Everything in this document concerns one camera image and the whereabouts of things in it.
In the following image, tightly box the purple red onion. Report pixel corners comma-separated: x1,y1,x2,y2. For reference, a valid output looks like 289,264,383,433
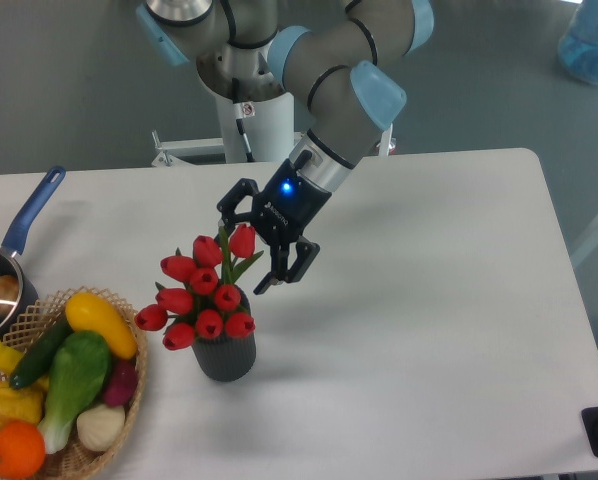
102,360,138,407

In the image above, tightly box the red tulip bouquet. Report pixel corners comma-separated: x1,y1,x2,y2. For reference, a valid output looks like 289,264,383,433
135,224,262,350

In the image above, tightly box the white garlic bulb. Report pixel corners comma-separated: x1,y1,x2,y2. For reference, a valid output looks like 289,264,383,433
76,404,125,452

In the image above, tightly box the orange fruit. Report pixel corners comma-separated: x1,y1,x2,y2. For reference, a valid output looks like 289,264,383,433
0,421,46,479

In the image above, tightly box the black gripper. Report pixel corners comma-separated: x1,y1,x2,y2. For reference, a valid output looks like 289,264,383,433
217,160,332,295

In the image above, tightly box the green bok choy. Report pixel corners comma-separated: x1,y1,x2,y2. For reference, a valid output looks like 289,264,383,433
38,331,111,455

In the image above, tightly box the yellow bell pepper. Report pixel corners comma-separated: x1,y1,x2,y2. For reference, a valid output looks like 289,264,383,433
0,381,45,429

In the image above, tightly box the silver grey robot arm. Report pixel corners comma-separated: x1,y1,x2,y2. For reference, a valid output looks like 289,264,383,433
136,1,434,293

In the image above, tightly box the blue handled saucepan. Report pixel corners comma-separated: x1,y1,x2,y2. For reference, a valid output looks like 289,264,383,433
0,166,66,337

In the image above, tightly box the dark grey ribbed vase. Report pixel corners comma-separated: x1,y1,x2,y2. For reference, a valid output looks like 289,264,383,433
192,287,257,382

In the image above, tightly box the yellow squash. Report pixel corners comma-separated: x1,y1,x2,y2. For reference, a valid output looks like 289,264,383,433
65,292,138,360

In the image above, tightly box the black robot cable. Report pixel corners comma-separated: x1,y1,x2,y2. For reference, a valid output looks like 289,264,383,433
230,78,257,164

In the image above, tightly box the yellow banana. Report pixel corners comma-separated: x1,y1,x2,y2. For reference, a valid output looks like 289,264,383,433
0,339,50,393

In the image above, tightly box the dark green cucumber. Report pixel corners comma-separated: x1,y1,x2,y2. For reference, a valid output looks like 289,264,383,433
9,315,73,390

